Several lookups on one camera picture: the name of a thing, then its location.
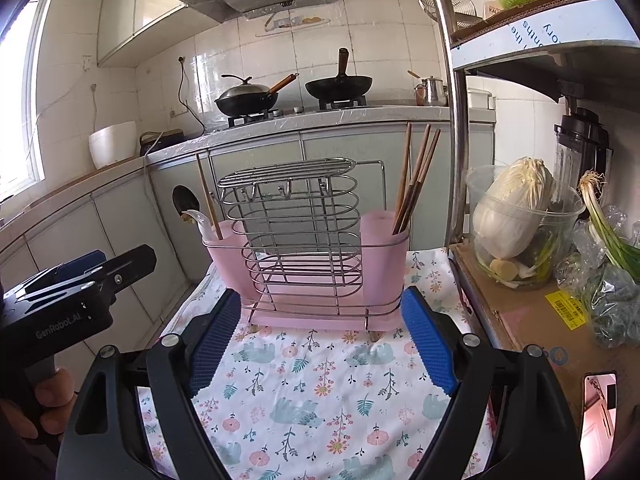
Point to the stainless steel kettle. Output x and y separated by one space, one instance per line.
434 92

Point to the metal shelf unit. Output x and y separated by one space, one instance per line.
452 110

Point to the pink plastic utensil cup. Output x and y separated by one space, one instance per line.
222 265
382 270

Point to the plastic bag of greens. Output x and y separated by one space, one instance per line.
615 305

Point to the pink smartphone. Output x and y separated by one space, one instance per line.
597 425

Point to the black wok with glass lid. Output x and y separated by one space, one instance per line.
245 100

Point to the pink plastic drip tray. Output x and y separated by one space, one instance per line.
320 317

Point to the glass wall shelf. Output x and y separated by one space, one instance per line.
292 25

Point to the clear plastic container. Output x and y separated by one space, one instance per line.
565 220

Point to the white wall switch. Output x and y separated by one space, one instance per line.
88 62

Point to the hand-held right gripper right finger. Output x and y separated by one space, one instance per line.
430 340

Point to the ginger piece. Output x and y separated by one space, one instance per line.
502 267

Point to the green onions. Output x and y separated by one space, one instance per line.
600 220

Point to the white plastic box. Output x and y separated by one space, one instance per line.
480 100

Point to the gas stove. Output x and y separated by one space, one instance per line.
295 110

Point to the black spoon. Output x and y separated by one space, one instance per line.
181 197

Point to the floral tablecloth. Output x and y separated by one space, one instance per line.
310 385

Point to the black blender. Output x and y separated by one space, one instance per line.
580 135

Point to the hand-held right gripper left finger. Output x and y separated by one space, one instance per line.
215 345

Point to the cardboard box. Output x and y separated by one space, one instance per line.
540 330

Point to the white soup spoon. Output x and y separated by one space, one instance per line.
200 222

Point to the black countertop appliance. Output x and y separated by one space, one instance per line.
165 140

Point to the flat cardboard sheet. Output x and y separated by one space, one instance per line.
550 25

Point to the person's left hand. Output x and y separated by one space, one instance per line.
57 390

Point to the kitchen base cabinets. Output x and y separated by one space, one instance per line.
350 150

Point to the wall cabinet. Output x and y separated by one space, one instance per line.
140 10

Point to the white rice cooker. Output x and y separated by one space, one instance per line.
112 145

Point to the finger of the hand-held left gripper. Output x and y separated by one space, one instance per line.
75 267
125 270

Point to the window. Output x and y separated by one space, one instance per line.
20 110

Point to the napa cabbage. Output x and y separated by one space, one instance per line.
510 210

